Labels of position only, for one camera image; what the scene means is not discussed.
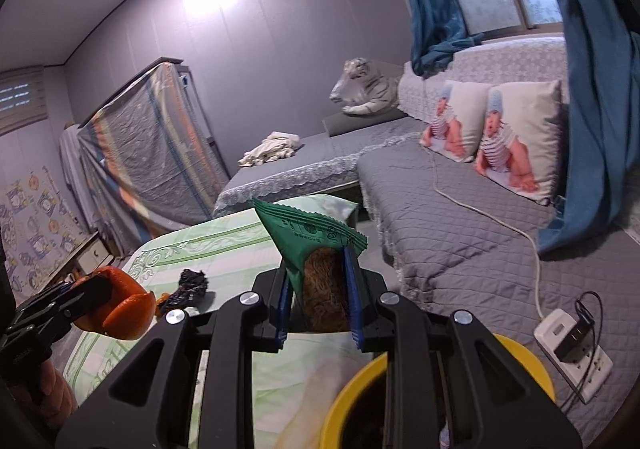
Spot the orange peel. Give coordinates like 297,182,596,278
73,265,156,341

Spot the green snack wrapper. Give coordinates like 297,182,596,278
252,196,369,334

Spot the yellow trash bin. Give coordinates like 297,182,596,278
318,332,558,449

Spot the left hand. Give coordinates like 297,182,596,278
1,359,77,433

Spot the white power strip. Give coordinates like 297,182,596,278
534,308,613,403

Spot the black charger plug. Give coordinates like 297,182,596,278
554,291,604,362

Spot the low white tv cabinet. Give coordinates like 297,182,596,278
42,232,115,290

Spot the black plastic bag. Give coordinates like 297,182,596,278
166,268,208,308

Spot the green white quilt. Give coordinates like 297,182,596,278
62,193,388,449

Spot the grey quilted sofa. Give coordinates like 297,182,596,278
211,34,640,447

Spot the striped cloth covered cabinet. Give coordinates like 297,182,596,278
60,58,229,254

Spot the window blind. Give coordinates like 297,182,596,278
0,67,48,135

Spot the right baby print pillow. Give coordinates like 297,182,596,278
474,80,564,206

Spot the baby print pillow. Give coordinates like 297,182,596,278
419,81,491,162
474,80,564,206

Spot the left baby print pillow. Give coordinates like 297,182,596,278
419,81,491,162

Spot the cream crumpled cloth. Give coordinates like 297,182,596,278
238,132,303,168

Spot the grey bolster pillow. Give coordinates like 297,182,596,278
322,108,407,137

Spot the white tiger plush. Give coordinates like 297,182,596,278
329,57,399,117

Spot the blue curtain left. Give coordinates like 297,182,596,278
408,0,483,78

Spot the blue curtain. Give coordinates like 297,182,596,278
538,0,639,253
408,0,483,78

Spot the blue curtain right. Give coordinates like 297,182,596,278
538,0,639,253

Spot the white power cable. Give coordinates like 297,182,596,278
423,146,548,321

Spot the cartoon wall mat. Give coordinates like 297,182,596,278
1,166,88,303

